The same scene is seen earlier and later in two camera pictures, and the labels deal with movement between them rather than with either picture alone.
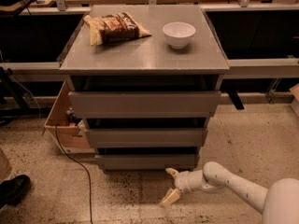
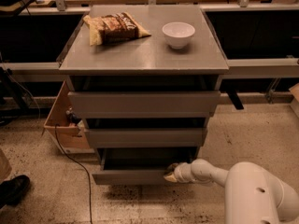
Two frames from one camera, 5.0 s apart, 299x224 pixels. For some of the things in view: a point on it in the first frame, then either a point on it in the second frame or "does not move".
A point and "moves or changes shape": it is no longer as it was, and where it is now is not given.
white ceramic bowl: [178, 35] does not move
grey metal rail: [239, 69] does not move
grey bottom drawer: [148, 161] moves or changes shape
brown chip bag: [113, 28] does not move
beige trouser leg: [6, 166] does not move
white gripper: [181, 182] → [180, 172]
